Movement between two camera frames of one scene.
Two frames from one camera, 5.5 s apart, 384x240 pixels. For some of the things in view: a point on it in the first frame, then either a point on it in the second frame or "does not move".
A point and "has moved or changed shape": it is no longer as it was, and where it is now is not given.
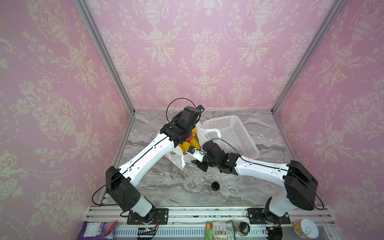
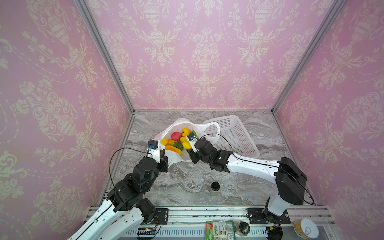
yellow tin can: x=305 y=228 does not move
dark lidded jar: x=242 y=228 does not move
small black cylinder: x=215 y=186 does not move
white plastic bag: x=178 y=157 has moved or changed shape
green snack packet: x=220 y=230 does not move
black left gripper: x=176 y=117 → x=164 y=161
